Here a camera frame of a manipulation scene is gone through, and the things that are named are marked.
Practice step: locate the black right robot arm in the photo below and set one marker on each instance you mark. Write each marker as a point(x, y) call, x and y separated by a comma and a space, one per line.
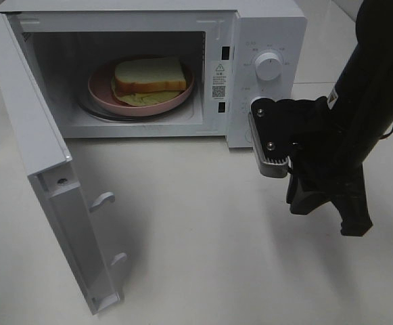
point(361, 102)

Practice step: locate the white microwave oven body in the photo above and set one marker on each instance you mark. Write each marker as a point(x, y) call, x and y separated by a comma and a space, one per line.
point(68, 40)

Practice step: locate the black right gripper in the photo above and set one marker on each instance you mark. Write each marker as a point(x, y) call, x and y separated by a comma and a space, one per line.
point(312, 140)

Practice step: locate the glass microwave turntable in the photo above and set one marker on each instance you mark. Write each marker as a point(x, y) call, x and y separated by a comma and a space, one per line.
point(96, 111)

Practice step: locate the white microwave door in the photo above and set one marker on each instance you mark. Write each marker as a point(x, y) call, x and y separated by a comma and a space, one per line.
point(48, 165)

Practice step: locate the white warning label sticker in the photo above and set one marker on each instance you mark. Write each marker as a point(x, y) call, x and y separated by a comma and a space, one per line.
point(219, 79)

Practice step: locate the upper white power knob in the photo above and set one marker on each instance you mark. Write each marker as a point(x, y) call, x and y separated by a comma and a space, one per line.
point(268, 65)

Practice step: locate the toast sandwich with lettuce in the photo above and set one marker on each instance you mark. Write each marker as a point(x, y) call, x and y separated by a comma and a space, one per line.
point(150, 81)

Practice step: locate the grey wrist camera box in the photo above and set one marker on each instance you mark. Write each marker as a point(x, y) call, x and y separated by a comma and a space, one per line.
point(268, 128)

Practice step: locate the pink round plate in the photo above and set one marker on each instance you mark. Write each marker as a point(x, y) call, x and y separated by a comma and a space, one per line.
point(100, 90)

